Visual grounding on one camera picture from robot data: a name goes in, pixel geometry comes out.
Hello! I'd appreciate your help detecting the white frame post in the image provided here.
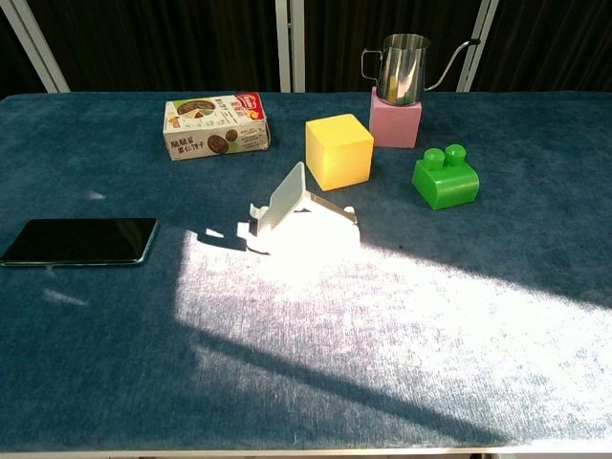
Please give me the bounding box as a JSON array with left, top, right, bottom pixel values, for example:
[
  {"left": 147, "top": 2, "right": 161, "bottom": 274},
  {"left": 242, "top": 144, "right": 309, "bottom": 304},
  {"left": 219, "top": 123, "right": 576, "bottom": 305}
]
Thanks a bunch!
[
  {"left": 455, "top": 0, "right": 501, "bottom": 93},
  {"left": 0, "top": 0, "right": 72, "bottom": 95},
  {"left": 274, "top": 0, "right": 306, "bottom": 94}
]

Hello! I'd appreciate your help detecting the pink cube block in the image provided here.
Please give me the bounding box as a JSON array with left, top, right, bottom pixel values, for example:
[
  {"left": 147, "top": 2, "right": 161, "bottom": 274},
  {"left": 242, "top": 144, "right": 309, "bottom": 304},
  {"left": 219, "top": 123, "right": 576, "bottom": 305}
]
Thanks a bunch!
[{"left": 368, "top": 86, "right": 424, "bottom": 150}]

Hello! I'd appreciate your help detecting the yellow cube block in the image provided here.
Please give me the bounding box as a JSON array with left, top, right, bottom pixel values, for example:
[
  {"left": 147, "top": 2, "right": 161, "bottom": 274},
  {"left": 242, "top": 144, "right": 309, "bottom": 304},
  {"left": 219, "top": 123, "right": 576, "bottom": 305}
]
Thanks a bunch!
[{"left": 305, "top": 113, "right": 375, "bottom": 192}]

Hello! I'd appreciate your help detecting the steel gooseneck pitcher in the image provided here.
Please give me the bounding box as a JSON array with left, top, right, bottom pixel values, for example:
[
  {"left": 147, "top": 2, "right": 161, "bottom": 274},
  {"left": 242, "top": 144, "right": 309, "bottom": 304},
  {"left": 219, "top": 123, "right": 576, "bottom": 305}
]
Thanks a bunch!
[{"left": 361, "top": 33, "right": 482, "bottom": 106}]

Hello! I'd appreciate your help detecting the cookie box with print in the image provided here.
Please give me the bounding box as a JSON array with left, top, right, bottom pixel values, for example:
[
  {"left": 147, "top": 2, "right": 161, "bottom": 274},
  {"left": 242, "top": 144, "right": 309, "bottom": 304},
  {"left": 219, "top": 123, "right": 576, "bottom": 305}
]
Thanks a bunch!
[{"left": 163, "top": 92, "right": 272, "bottom": 162}]

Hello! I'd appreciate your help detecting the black smartphone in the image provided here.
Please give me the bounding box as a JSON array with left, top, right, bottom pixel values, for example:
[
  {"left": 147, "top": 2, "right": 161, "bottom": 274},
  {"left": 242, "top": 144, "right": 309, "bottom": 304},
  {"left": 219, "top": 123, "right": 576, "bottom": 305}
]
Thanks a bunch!
[{"left": 0, "top": 217, "right": 160, "bottom": 268}]

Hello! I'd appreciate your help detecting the white phone stand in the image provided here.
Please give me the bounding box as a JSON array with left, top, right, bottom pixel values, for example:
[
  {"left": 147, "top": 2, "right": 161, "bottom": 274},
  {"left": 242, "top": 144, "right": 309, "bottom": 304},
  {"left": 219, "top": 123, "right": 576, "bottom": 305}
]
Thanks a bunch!
[{"left": 236, "top": 161, "right": 361, "bottom": 255}]

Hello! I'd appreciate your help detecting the green two-stud building block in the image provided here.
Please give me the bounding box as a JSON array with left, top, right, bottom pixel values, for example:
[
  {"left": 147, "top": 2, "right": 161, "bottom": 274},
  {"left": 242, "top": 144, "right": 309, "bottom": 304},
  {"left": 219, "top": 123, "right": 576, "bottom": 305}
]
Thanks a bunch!
[{"left": 411, "top": 144, "right": 481, "bottom": 211}]

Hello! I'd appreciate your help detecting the blue table cloth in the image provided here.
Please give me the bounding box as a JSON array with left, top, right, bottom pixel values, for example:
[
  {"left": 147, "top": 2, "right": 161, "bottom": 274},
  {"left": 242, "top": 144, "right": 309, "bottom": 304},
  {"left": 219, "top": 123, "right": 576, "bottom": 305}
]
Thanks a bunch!
[{"left": 0, "top": 90, "right": 612, "bottom": 455}]

